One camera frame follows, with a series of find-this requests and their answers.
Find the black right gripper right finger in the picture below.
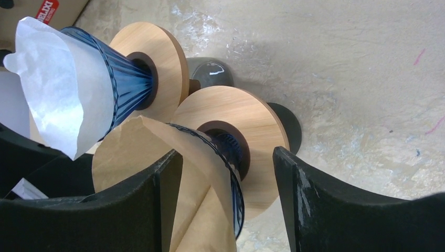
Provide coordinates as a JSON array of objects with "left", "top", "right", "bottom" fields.
[{"left": 273, "top": 146, "right": 444, "bottom": 251}]

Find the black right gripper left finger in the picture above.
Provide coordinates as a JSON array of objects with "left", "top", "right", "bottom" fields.
[{"left": 1, "top": 150, "right": 183, "bottom": 251}]

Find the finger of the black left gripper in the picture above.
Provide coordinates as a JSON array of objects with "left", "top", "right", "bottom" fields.
[{"left": 1, "top": 125, "right": 94, "bottom": 199}]

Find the brown paper coffee filter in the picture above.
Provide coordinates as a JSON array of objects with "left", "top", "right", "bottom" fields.
[{"left": 91, "top": 115, "right": 238, "bottom": 252}]

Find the white paper coffee filter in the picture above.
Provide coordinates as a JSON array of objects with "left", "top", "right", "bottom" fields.
[{"left": 4, "top": 17, "right": 114, "bottom": 160}]

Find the blue glass dripper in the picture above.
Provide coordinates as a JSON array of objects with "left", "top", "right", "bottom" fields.
[
  {"left": 61, "top": 26, "right": 157, "bottom": 135},
  {"left": 168, "top": 123, "right": 246, "bottom": 238}
]

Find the clear glass carafe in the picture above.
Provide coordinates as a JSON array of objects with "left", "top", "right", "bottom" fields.
[{"left": 186, "top": 57, "right": 234, "bottom": 95}]

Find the wooden dripper ring holder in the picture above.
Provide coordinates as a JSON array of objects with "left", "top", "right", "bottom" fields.
[{"left": 110, "top": 22, "right": 189, "bottom": 122}]

